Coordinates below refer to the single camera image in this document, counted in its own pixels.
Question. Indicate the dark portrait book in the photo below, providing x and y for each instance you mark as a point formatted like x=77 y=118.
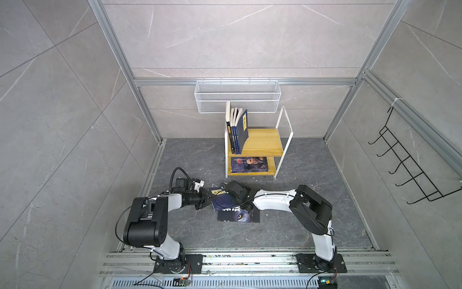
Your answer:
x=251 y=170

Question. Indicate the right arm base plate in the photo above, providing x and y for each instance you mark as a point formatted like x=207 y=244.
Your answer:
x=310 y=263

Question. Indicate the white metal wooden shelf rack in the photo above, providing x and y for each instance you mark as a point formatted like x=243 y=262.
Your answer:
x=262 y=142

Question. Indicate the black wire hook rack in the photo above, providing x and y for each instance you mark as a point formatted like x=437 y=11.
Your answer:
x=407 y=163

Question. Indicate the white mesh wall basket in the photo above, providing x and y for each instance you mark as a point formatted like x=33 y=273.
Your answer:
x=255 y=96

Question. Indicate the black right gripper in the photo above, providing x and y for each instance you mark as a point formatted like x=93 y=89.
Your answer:
x=248 y=189

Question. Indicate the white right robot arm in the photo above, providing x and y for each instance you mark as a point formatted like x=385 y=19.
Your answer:
x=312 y=210

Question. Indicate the black yellow book on shelf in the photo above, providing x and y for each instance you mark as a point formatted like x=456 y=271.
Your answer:
x=228 y=124

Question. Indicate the navy yellow-label front book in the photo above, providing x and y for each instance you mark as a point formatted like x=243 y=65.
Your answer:
x=221 y=200

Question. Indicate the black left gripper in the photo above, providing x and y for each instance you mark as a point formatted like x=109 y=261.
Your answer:
x=205 y=200

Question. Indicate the navy book yin-yang cover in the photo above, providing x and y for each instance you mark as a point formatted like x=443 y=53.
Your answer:
x=238 y=114

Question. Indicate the blue book yellow label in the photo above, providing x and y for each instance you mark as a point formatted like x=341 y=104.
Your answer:
x=243 y=131

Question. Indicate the black white-title book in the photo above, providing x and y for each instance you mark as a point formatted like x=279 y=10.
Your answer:
x=238 y=215

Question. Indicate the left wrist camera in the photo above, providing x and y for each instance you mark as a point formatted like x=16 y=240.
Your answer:
x=197 y=184

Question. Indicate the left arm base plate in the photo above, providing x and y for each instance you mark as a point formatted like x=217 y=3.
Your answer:
x=190 y=263

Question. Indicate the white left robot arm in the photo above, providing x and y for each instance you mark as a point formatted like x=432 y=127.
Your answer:
x=147 y=223

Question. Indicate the dark book pages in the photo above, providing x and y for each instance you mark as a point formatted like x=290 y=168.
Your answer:
x=233 y=137

